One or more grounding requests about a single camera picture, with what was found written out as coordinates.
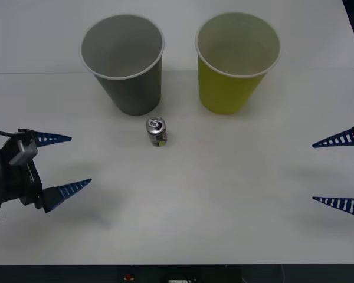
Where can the silver and black left arm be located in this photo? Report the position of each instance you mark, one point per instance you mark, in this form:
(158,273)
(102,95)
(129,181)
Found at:
(23,151)

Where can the yellow-green plastic waste bin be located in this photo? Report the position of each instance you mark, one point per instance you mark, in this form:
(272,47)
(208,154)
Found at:
(224,94)

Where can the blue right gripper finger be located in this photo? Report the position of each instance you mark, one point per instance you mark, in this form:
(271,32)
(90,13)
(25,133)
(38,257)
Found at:
(339,139)
(339,204)

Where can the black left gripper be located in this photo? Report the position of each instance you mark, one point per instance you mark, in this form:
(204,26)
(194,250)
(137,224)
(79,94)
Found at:
(20,185)

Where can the grey plastic waste bin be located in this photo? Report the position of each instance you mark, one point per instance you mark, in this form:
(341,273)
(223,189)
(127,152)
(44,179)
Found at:
(135,91)

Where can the black and silver drink can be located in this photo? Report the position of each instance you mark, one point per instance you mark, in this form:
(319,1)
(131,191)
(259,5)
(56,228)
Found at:
(157,134)

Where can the red round button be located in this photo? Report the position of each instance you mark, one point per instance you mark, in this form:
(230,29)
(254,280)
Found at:
(129,277)

